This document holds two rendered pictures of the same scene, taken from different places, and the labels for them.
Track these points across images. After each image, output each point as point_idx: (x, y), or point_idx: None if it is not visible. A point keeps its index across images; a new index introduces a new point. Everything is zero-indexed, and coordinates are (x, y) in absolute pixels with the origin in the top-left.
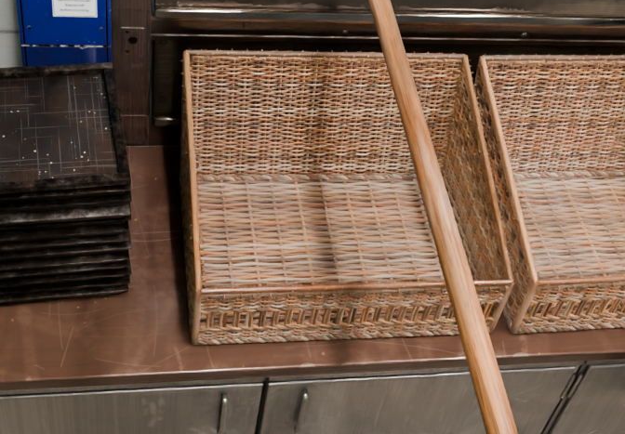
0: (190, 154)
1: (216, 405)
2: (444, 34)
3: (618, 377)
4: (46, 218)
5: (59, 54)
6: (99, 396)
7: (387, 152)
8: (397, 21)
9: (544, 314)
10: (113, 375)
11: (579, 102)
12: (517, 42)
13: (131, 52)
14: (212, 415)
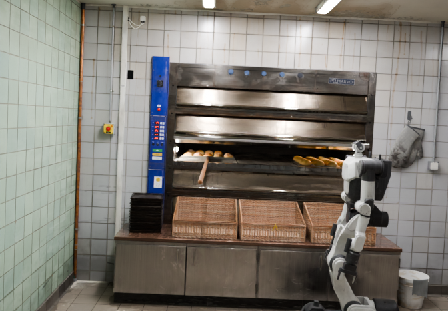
0: (175, 206)
1: (176, 253)
2: (231, 196)
3: (268, 254)
4: (147, 206)
5: None
6: (152, 246)
7: None
8: (219, 189)
9: (247, 234)
10: (155, 238)
11: (263, 211)
12: (247, 198)
13: (168, 198)
14: (175, 257)
